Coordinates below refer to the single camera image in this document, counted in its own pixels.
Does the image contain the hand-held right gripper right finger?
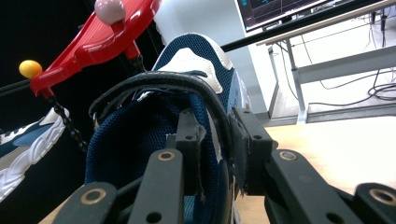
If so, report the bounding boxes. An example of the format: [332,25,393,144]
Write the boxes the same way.
[228,106,275,197]

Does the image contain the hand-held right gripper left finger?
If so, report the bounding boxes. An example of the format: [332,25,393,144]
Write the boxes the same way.
[174,107,206,197]

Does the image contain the navy and white sneaker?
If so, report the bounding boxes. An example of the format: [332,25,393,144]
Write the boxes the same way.
[0,107,70,203]
[83,32,253,224]

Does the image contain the computer monitor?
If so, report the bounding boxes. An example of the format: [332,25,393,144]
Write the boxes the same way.
[236,0,396,34]

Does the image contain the black curtain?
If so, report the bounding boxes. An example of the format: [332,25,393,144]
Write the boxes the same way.
[0,0,163,224]

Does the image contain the black floor cables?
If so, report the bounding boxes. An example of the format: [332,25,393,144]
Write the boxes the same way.
[306,69,396,107]

